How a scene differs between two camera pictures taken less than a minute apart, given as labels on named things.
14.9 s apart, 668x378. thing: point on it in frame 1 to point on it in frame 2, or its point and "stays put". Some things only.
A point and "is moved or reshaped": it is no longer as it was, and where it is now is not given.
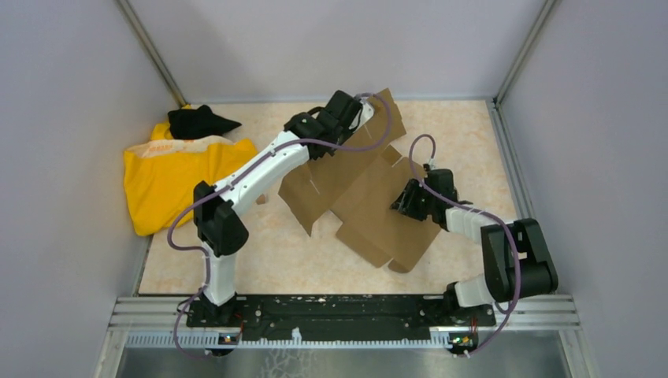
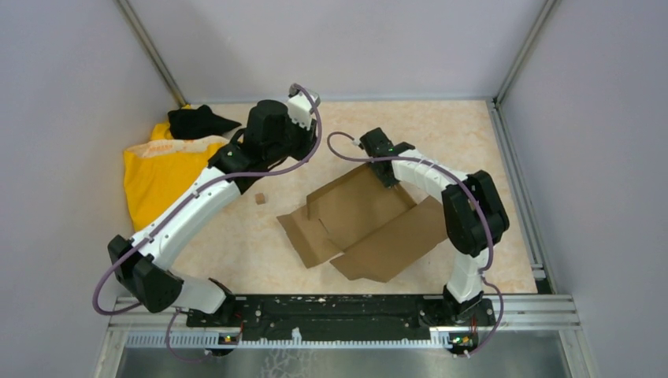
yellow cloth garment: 162,175 stays put
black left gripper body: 346,131 to 296,142
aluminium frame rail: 511,313 stays put
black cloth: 202,122 stays put
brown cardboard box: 358,189 is moved or reshaped
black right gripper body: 417,201 to 388,181
